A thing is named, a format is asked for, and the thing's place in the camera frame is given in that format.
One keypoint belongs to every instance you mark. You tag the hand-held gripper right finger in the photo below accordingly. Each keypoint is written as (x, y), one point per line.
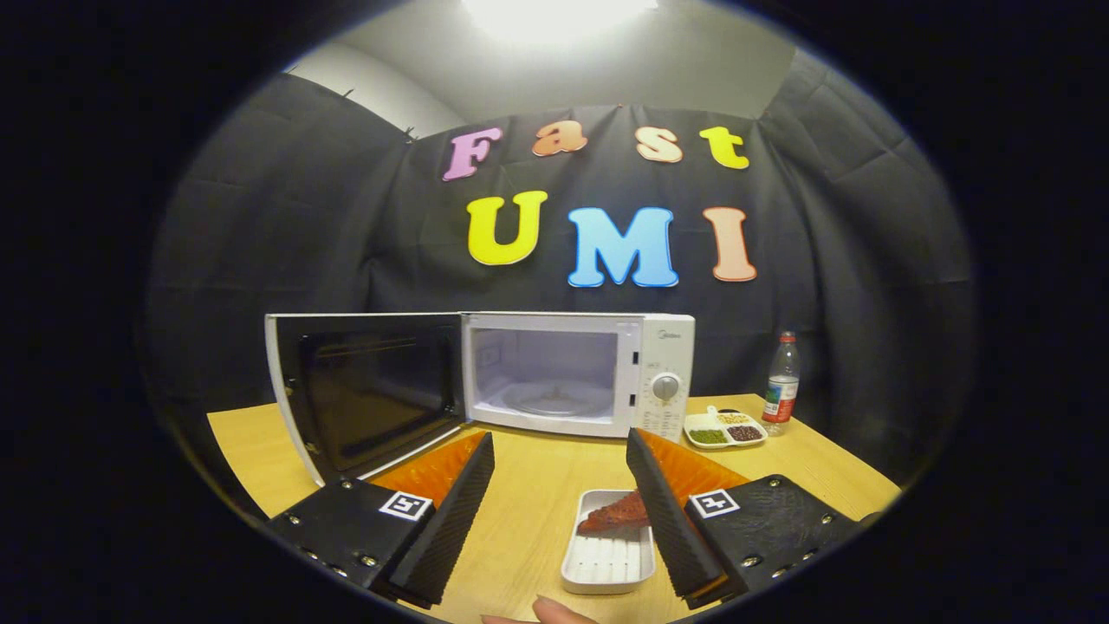
(671, 529)

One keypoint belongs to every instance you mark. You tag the ceiling light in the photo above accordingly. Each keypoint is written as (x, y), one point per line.
(554, 17)

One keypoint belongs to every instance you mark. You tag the white divided dish of beans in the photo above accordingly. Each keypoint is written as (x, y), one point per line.
(745, 432)

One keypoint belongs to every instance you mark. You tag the white toaster oven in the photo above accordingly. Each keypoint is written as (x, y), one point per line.
(663, 347)

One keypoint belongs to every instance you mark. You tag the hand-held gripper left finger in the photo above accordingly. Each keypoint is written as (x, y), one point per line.
(455, 520)

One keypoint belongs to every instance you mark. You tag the reddish-brown meat piece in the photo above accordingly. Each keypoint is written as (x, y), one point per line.
(615, 518)

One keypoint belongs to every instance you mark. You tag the small white ribbed tray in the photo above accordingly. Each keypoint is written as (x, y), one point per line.
(606, 563)

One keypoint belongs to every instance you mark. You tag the clear plastic water bottle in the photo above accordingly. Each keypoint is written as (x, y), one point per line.
(781, 399)

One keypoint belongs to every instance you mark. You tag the black backdrop cloth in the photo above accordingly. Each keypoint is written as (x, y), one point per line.
(260, 260)

